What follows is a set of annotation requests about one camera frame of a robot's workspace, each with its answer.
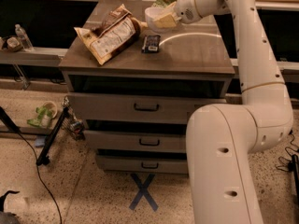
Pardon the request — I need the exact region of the black power adapter cable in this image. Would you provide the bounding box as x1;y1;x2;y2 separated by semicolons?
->
275;131;299;174

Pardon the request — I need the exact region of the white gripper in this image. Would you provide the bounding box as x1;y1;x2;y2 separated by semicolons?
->
153;0;203;29

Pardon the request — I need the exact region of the brown chip bag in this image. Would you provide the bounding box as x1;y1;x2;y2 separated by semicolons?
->
75;5;148;65

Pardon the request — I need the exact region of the top grey drawer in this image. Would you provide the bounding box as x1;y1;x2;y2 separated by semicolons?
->
68;92;226;124

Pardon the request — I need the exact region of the white bowl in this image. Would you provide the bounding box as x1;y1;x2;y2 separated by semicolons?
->
145;7;180;33

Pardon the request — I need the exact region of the small round container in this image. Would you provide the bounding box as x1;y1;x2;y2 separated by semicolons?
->
0;36;22;52

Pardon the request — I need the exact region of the grey drawer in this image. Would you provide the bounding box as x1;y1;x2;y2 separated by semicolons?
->
95;155;188;175
68;92;226;124
84;130;186;153

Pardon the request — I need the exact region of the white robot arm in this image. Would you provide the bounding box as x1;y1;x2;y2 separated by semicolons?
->
155;0;293;224

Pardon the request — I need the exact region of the green and white bag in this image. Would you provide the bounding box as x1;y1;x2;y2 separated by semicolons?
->
27;101;58;128

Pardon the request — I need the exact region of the dark blue snack bar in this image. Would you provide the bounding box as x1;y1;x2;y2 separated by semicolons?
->
141;35;161;53

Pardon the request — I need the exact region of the middle grey drawer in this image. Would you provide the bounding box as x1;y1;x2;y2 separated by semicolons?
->
84;130;186;153

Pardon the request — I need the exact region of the clear plastic water bottle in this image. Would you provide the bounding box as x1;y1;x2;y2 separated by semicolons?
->
15;24;34;52

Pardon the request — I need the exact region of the blue tape cross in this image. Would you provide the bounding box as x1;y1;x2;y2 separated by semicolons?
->
129;174;158;212

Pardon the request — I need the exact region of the green chip bag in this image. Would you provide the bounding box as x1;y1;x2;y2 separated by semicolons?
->
152;0;177;7

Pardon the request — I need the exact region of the black tripod leg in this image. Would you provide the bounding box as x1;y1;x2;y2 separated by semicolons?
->
36;107;69;166

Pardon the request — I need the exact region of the black floor cable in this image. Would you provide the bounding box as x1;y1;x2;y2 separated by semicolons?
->
0;106;64;224

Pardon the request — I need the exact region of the bottom grey drawer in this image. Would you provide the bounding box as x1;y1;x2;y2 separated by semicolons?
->
95;155;188;175

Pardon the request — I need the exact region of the grey drawer cabinet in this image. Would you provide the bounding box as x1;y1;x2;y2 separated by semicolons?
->
58;0;235;176

